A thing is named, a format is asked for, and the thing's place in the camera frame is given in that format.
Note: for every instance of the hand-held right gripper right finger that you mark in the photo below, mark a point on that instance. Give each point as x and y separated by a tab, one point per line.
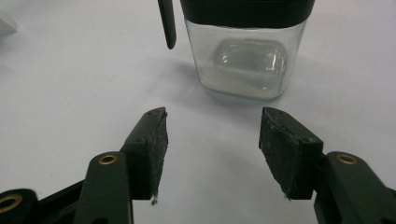
289	149

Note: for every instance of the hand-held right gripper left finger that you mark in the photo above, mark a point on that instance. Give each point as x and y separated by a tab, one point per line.
146	149

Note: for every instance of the glass jar with black lid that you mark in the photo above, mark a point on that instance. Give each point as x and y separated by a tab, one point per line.
249	77

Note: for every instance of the white paper sheet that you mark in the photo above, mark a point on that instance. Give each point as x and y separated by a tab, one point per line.
62	93

